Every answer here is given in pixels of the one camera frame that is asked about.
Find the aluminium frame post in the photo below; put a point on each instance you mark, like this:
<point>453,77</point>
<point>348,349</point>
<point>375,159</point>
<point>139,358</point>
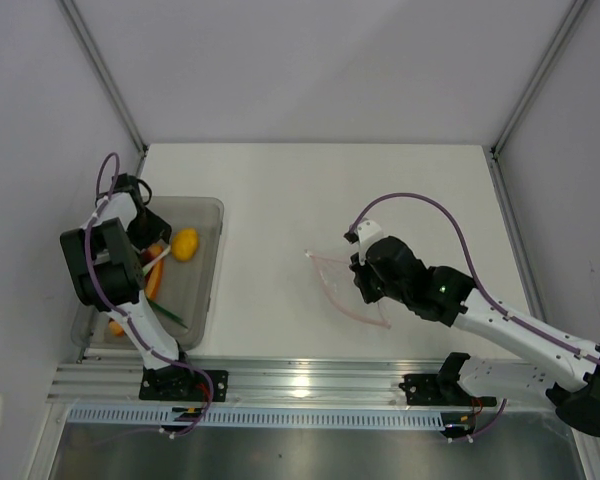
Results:
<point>557,45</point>
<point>93,55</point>

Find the right aluminium frame post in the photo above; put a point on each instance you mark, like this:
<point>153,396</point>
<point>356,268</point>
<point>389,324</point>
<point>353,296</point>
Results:
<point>557,45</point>

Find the aluminium mounting rail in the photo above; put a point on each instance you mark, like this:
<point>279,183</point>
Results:
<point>252,382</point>

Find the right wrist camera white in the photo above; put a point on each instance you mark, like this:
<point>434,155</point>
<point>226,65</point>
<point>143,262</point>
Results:
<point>368,233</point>

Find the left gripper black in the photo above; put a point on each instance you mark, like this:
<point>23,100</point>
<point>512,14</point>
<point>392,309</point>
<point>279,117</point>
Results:
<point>157,229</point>

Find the white slotted cable duct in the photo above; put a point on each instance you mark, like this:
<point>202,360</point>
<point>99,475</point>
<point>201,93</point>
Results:
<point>260,417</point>

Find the green onion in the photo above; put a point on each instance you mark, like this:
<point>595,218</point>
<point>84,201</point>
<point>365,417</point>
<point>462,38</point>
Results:
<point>165,312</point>

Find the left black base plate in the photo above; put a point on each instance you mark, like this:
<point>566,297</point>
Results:
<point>173,384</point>

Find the yellow lemon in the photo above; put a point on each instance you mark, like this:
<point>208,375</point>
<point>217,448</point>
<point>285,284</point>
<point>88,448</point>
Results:
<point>184,244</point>

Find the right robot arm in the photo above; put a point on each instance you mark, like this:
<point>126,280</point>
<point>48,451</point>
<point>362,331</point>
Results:
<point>564,370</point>

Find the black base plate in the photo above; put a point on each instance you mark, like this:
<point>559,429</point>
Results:
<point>434,390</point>
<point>173,384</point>

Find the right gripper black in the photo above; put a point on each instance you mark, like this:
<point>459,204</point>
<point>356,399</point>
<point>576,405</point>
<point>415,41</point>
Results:
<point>361,276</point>

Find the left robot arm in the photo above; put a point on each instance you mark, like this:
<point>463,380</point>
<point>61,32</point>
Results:
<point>103,259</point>

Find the left aluminium frame post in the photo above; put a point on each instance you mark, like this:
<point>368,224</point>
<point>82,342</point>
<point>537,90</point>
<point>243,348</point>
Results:
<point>93,55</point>

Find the orange papaya slice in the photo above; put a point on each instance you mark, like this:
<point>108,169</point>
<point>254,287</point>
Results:
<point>153,258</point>

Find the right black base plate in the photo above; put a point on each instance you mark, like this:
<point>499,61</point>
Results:
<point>434,390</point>

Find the clear zip top bag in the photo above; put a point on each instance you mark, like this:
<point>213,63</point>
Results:
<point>337,283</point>

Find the clear plastic bin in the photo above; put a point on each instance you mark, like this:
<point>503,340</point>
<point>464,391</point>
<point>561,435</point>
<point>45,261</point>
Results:
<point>186,286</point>

